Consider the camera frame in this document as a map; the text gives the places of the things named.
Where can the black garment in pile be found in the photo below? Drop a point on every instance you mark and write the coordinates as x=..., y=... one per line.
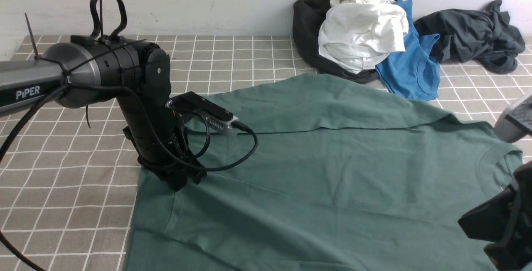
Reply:
x=307, y=20

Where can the green long-sleeve top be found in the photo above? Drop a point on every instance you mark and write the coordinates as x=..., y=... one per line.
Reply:
x=345, y=178

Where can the grey checkered tablecloth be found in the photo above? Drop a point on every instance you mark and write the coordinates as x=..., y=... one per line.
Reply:
x=68, y=190

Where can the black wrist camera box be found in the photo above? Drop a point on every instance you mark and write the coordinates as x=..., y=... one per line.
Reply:
x=215, y=117

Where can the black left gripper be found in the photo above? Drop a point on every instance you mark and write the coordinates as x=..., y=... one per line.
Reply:
x=160, y=140

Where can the blue t-shirt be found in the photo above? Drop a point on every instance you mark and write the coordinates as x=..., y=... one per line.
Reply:
x=414, y=73

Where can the white garment in pile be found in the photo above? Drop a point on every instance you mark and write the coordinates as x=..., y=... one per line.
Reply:
x=359, y=34

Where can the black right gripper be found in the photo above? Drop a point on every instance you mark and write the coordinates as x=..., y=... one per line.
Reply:
x=505, y=222

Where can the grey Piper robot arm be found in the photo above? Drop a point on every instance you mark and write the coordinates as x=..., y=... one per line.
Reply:
x=136, y=73

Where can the dark grey crumpled garment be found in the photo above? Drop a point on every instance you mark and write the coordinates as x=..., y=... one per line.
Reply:
x=484, y=36

